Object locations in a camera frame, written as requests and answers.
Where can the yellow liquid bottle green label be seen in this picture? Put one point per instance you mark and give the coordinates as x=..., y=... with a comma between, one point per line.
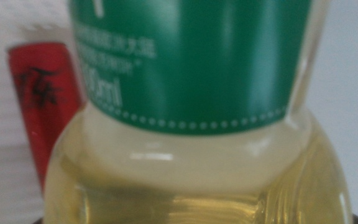
x=197, y=109

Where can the red soda can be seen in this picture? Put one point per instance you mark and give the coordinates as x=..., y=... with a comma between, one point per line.
x=42, y=93

